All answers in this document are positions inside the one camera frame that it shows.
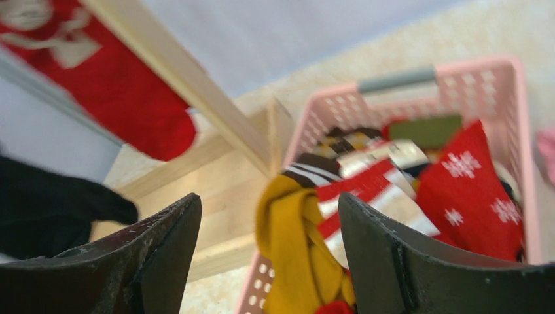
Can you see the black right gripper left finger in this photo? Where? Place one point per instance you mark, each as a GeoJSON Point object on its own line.
{"type": "Point", "coordinates": [142, 268]}

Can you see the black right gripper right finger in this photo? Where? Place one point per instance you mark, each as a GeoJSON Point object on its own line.
{"type": "Point", "coordinates": [396, 269]}

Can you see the wooden hanger rack frame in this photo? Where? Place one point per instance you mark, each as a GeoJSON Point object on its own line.
{"type": "Point", "coordinates": [228, 169]}

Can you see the plaid patterned sock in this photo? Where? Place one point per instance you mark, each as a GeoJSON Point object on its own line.
{"type": "Point", "coordinates": [338, 141]}

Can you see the red snowflake santa face sock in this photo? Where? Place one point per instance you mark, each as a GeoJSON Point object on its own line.
{"type": "Point", "coordinates": [462, 195]}

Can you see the pink cloth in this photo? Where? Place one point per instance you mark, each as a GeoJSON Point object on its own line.
{"type": "Point", "coordinates": [545, 147]}

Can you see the pink perforated plastic basket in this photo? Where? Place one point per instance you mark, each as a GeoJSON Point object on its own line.
{"type": "Point", "coordinates": [491, 90]}

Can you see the mustard yellow sock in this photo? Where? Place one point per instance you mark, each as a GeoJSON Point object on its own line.
{"type": "Point", "coordinates": [307, 279]}

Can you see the red white striped sock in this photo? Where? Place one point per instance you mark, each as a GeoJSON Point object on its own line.
{"type": "Point", "coordinates": [382, 186]}

